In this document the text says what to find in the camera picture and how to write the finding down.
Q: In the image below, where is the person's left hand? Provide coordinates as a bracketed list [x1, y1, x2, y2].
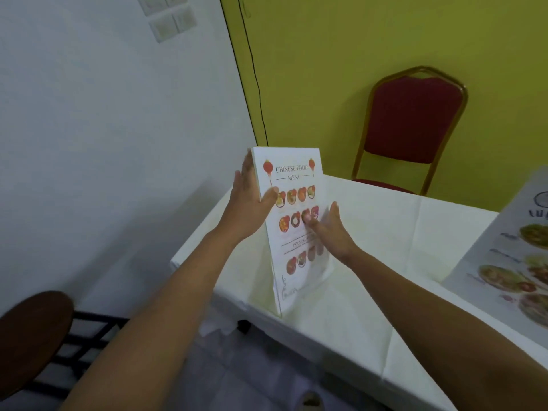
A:
[216, 149, 279, 244]

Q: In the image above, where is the person's right hand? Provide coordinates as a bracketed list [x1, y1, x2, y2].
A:
[304, 201, 361, 267]

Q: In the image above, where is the white menu card with lanterns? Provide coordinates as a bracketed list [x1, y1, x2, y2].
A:
[250, 146, 335, 318]

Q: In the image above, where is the person's right forearm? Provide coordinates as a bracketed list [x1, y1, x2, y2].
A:
[346, 249, 548, 411]

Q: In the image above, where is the person's left forearm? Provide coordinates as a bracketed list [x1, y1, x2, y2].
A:
[59, 227, 245, 411]

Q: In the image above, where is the white tablecloth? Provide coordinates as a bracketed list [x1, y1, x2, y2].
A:
[170, 174, 548, 411]

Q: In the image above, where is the large menu with food photos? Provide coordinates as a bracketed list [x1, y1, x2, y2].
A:
[442, 166, 548, 350]

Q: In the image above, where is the black wall cable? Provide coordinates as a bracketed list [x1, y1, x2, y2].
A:
[237, 0, 269, 147]

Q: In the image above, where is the red chair with gold frame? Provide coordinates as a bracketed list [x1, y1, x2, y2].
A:
[350, 66, 468, 197]

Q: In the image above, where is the white wall switch plate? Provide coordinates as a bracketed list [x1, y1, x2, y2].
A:
[148, 6, 198, 43]
[136, 0, 189, 17]

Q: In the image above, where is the brown wooden seat black frame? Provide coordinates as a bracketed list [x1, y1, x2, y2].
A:
[0, 290, 130, 402]

